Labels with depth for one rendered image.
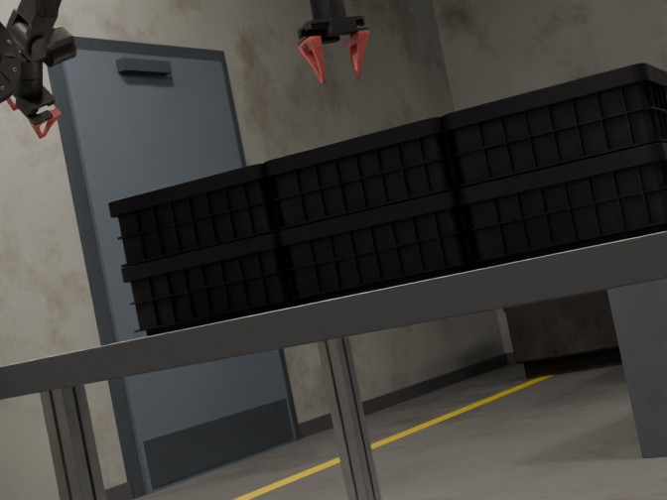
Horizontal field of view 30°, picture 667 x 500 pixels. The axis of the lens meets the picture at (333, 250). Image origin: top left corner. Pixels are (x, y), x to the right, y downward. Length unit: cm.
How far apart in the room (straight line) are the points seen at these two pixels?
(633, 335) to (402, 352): 392
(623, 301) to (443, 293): 296
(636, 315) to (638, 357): 14
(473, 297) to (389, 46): 748
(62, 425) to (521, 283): 135
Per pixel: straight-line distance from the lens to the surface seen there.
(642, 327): 412
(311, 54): 212
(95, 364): 147
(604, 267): 113
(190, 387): 614
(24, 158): 570
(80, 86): 600
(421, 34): 909
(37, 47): 254
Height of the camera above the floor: 70
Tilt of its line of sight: 2 degrees up
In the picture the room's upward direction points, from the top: 11 degrees counter-clockwise
